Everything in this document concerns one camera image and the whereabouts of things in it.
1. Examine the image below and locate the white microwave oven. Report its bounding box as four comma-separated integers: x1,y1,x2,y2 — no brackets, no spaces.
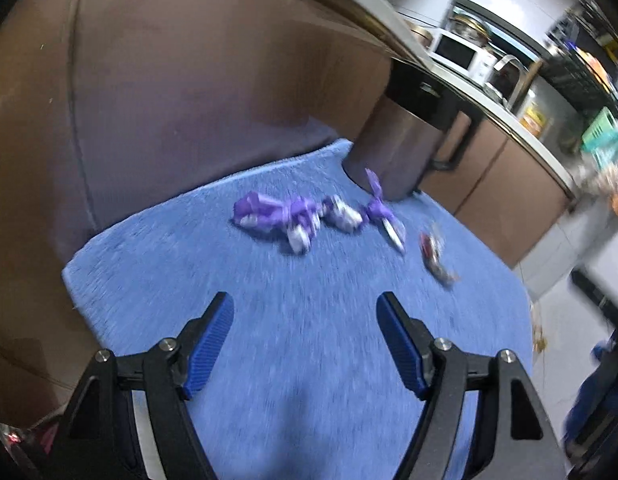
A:
429,28,496,86

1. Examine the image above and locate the black dish rack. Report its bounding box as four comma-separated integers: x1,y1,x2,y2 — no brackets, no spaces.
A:
541,0,618,117

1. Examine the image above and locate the purple twisted wrapper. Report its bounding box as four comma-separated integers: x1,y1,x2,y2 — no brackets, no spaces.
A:
365,168,406,254

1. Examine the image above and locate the blue towel table cover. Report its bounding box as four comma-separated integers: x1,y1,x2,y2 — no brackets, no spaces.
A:
62,140,533,479

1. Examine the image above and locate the chrome sink faucet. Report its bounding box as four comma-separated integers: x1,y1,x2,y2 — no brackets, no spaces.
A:
489,54,528,110

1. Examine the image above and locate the green hanging basket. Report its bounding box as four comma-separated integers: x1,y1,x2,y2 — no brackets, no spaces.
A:
580,107,618,171

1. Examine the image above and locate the purple white candy wrapper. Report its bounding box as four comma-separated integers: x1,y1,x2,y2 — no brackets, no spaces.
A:
286,197,321,255

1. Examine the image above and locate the silver red candy wrapper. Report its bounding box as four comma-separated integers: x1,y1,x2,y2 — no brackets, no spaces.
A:
420,224,458,288

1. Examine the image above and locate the black steel electric kettle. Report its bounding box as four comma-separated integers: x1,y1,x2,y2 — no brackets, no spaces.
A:
342,58,484,202

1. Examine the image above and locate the yellow detergent bottle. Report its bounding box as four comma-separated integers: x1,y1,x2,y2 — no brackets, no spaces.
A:
519,102,548,138

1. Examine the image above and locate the grey countertop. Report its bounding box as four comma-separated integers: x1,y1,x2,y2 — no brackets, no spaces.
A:
288,0,580,196

